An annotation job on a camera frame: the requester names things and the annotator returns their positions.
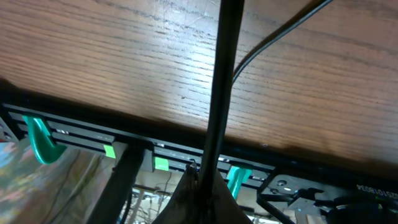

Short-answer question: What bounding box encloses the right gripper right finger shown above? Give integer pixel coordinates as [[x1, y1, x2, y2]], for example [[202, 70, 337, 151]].
[[210, 171, 251, 224]]

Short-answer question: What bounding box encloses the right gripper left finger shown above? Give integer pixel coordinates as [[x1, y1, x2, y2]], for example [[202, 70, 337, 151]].
[[152, 164, 200, 224]]

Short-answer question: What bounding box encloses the right green clamp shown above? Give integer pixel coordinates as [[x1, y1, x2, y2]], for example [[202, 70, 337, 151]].
[[227, 166, 252, 200]]

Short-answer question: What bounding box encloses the green clamp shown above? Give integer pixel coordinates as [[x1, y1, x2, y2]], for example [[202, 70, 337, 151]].
[[22, 114, 67, 164], [227, 166, 252, 200]]

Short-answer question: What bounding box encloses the left green clamp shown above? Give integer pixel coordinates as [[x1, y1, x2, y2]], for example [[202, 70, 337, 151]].
[[22, 114, 67, 164]]

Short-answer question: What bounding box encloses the black camera post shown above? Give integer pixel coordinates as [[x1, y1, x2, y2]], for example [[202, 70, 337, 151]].
[[86, 148, 144, 224]]

